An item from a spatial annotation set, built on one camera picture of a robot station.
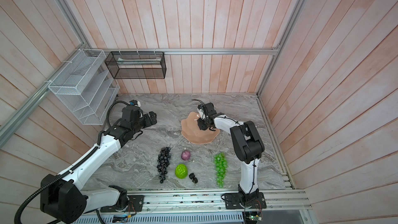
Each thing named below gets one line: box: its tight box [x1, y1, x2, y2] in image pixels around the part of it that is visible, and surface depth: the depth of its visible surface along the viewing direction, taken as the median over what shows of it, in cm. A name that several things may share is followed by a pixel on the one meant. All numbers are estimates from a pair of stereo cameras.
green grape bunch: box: [214, 152, 229, 189], surface depth 83 cm
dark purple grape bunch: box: [157, 146, 172, 184], surface depth 84 cm
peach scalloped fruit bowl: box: [180, 111, 221, 145], surface depth 100 cm
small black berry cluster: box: [188, 172, 198, 184], surface depth 81 cm
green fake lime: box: [174, 163, 189, 179], surface depth 80 cm
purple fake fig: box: [180, 149, 191, 161], surface depth 87 cm
